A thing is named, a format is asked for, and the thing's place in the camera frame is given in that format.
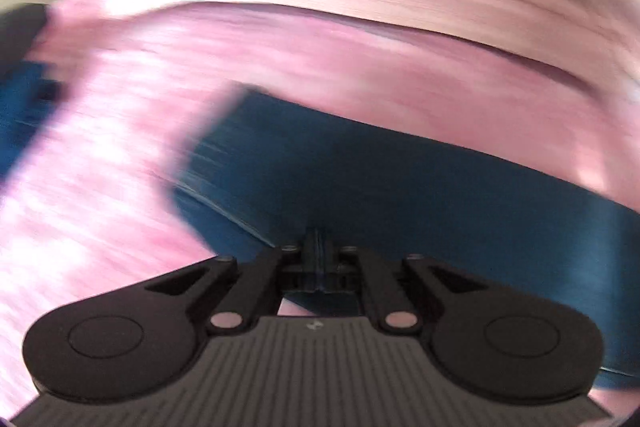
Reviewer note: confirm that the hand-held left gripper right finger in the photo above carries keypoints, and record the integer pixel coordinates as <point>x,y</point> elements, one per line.
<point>324,262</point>

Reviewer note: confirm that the dark blue jeans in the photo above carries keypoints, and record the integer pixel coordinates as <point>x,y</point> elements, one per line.
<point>400,207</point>

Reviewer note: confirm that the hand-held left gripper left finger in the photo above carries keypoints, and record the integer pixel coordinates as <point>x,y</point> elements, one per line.
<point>311,257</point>

